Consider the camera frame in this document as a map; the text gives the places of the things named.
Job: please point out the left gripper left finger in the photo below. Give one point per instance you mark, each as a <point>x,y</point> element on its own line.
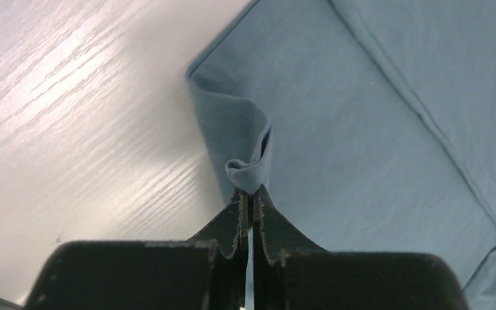
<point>206,271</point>

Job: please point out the grey-blue t shirt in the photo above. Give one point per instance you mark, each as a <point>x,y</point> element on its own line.
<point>372,125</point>

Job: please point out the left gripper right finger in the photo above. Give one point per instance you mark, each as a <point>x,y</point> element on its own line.
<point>293,272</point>

